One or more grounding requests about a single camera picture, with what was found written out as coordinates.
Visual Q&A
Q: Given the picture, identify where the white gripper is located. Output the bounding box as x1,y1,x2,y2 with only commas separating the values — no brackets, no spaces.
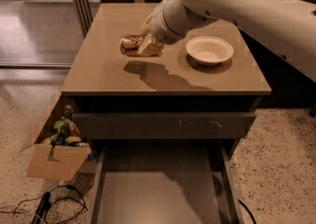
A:
137,0,185,56

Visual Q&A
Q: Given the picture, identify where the orange soda can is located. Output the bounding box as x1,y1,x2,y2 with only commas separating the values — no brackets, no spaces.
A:
119,35,145,56

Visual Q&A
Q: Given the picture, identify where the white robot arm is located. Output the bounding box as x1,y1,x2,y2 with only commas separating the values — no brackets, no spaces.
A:
143,0,316,81

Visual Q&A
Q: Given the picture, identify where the grey top drawer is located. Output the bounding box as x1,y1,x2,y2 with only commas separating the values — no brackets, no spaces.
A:
74,112,256,140

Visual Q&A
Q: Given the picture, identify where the grey drawer cabinet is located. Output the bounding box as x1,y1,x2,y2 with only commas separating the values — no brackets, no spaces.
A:
60,2,272,224

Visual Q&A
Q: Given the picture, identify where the open grey middle drawer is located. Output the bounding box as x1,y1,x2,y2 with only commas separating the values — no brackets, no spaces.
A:
87,144,244,224

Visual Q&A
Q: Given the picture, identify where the white paper bowl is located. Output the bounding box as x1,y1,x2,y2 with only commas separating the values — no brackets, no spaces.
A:
186,36,234,66

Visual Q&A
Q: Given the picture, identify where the green snack bag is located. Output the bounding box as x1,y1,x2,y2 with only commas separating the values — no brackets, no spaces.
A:
53,120,69,139

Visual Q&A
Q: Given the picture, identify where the open cardboard box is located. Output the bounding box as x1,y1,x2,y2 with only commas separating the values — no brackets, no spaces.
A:
21,92,97,181

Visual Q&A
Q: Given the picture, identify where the black handheld device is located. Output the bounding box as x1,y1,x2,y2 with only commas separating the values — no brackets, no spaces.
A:
31,192,50,224

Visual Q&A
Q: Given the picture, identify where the black cable on floor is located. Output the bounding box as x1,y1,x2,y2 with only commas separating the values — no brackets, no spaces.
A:
0,185,89,224

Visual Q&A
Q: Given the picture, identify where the black cable right floor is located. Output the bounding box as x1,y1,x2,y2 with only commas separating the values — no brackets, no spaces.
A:
238,198,258,224

